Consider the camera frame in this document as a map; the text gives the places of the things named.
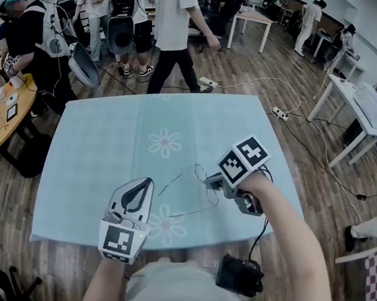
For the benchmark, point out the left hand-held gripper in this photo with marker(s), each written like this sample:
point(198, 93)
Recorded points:
point(117, 240)

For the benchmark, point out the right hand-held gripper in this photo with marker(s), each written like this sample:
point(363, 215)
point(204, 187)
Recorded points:
point(237, 166)

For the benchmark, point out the person's left forearm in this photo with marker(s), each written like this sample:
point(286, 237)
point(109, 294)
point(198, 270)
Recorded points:
point(101, 289)

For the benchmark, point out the person's right forearm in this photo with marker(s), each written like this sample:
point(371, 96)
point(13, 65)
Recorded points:
point(298, 255)

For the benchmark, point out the person's right hand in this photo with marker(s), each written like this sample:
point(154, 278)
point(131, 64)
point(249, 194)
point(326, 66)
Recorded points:
point(255, 188)

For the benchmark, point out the light blue floral tablecloth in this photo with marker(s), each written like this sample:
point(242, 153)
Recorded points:
point(100, 149)

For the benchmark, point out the white power strip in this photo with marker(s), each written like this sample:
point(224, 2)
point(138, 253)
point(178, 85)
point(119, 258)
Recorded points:
point(279, 113)
point(208, 81)

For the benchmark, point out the black waist pouch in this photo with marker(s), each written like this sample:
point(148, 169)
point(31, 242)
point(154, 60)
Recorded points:
point(239, 276)

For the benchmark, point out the person's light grey shirt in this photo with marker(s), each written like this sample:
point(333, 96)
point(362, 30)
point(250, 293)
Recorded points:
point(187, 296)

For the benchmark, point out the grey dome-shaped shell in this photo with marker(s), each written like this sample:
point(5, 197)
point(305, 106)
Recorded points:
point(120, 36)
point(86, 67)

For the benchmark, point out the black power adapter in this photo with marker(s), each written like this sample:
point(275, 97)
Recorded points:
point(361, 197)

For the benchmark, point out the small black framed tablet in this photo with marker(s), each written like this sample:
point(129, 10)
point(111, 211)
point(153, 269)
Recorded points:
point(12, 113)

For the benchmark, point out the white round dish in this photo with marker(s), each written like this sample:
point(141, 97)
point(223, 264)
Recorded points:
point(12, 99)

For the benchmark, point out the white desk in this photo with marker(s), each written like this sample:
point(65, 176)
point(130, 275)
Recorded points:
point(351, 62)
point(347, 94)

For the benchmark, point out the white table wooden top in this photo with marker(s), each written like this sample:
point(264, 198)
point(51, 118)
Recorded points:
point(254, 15)

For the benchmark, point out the clear plastic bin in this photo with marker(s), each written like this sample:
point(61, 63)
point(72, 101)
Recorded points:
point(373, 106)

